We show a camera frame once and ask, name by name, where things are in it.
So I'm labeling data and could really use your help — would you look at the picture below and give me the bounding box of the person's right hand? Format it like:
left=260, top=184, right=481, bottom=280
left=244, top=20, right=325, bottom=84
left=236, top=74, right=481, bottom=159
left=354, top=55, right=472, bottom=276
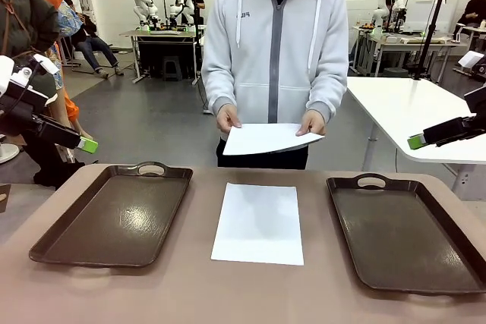
left=216, top=105, right=243, bottom=135

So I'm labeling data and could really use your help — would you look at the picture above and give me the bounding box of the white round fan base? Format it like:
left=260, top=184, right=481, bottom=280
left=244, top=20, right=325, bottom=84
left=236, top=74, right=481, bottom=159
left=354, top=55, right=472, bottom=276
left=0, top=141, right=21, bottom=165

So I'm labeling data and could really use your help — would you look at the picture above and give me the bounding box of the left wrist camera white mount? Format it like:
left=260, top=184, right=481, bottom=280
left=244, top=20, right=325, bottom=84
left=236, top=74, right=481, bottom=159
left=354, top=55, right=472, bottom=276
left=9, top=53, right=61, bottom=88

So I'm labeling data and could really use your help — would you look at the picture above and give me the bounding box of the black stool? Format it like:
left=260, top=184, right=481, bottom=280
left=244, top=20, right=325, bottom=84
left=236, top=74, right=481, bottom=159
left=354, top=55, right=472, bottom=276
left=162, top=55, right=183, bottom=81

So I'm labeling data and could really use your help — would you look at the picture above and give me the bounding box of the seated person in black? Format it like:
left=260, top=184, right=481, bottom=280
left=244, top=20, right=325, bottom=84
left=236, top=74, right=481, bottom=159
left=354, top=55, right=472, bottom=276
left=454, top=0, right=486, bottom=36

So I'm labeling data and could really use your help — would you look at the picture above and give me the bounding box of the black tripod stand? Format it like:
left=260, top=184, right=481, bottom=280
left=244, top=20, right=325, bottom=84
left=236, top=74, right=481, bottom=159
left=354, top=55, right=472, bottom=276
left=412, top=0, right=451, bottom=81

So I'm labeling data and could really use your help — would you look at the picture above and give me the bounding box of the seated person in jeans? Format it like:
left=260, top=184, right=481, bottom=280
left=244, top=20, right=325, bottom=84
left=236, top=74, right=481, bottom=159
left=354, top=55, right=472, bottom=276
left=62, top=0, right=125, bottom=79

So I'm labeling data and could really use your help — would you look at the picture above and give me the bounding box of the person's right forearm grey sleeve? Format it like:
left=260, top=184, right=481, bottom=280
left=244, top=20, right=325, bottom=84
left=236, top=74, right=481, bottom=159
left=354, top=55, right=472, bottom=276
left=201, top=46, right=239, bottom=116

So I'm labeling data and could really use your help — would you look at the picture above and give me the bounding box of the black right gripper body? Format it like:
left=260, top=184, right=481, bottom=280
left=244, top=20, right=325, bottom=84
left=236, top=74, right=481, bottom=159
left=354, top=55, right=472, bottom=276
left=472, top=109, right=486, bottom=137

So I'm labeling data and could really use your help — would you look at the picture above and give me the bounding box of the white paper box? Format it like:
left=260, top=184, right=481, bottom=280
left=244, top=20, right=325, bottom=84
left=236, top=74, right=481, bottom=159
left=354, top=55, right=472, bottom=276
left=457, top=49, right=486, bottom=69

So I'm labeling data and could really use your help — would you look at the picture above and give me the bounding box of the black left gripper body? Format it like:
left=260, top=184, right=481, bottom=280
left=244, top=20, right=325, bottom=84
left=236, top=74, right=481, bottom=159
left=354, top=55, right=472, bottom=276
left=0, top=87, right=49, bottom=136

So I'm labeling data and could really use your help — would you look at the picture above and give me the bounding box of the person's left forearm grey sleeve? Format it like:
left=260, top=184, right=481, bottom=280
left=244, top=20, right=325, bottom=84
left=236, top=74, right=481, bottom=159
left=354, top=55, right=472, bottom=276
left=305, top=46, right=349, bottom=122

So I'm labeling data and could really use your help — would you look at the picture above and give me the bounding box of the person's left hand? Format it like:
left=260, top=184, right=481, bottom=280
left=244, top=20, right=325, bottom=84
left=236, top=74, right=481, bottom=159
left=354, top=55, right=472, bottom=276
left=295, top=109, right=327, bottom=137

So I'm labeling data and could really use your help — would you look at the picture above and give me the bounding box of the brown plastic serving tray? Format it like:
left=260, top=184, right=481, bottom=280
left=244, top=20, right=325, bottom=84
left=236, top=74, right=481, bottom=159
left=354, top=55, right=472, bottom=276
left=326, top=173, right=486, bottom=295
left=29, top=161, right=194, bottom=269

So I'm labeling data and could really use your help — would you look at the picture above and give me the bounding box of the long white workbench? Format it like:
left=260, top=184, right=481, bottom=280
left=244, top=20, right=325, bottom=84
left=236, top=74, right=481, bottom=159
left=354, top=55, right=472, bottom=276
left=352, top=26, right=470, bottom=77

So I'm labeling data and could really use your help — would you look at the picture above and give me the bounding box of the grey metal desk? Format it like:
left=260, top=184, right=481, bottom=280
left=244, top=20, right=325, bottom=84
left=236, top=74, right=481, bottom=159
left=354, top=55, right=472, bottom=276
left=119, top=29, right=208, bottom=84

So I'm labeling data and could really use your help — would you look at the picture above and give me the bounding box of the white A4 paper sheet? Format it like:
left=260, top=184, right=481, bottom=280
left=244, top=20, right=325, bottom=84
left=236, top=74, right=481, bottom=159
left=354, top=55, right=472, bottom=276
left=210, top=182, right=305, bottom=266
left=222, top=123, right=326, bottom=156

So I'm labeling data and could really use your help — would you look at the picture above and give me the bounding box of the large white table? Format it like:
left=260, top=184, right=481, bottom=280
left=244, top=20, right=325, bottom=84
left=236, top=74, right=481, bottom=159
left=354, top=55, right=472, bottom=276
left=346, top=76, right=486, bottom=165

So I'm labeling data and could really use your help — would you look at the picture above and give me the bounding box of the bystander in olive jacket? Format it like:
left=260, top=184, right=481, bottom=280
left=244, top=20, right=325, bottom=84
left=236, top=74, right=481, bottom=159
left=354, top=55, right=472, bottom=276
left=0, top=0, right=87, bottom=190

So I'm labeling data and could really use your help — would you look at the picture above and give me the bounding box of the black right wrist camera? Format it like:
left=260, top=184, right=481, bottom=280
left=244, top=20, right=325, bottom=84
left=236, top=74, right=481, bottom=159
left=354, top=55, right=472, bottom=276
left=463, top=87, right=486, bottom=115

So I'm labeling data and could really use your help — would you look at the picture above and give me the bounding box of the person in grey hoodie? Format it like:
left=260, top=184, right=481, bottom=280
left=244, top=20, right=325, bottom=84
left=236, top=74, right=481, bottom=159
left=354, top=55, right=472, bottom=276
left=201, top=0, right=349, bottom=171

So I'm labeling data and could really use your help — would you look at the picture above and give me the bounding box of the brown board piece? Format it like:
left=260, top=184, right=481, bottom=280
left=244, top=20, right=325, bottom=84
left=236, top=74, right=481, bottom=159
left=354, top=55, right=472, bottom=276
left=0, top=184, right=12, bottom=214

